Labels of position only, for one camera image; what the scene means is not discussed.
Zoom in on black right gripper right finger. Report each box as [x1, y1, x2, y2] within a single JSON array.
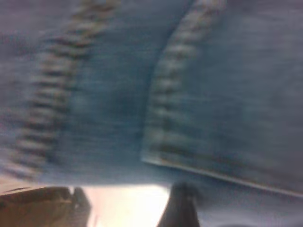
[[158, 183, 202, 227]]

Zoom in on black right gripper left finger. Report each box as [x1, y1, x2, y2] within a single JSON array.
[[0, 186, 92, 227]]

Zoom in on blue denim pants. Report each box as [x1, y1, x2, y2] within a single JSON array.
[[0, 0, 303, 199]]

